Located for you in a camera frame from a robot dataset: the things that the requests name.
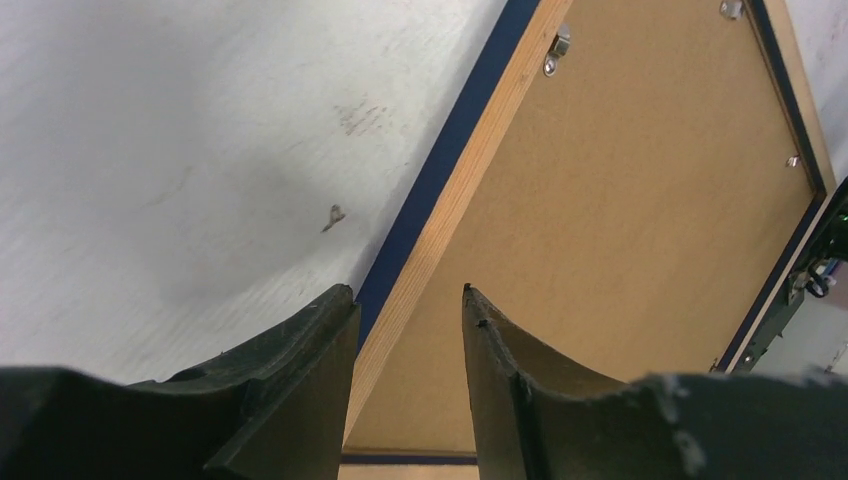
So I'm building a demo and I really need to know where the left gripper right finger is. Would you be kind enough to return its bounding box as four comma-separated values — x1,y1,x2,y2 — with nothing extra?
462,286,847,479

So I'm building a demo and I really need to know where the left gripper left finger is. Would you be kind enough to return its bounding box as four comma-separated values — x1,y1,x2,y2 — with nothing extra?
1,285,360,479

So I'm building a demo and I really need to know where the brown backing board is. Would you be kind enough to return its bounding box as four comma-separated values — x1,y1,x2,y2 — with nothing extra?
345,1,831,456

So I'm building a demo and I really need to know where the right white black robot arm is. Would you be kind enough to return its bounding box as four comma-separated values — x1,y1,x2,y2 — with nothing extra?
710,182,847,372

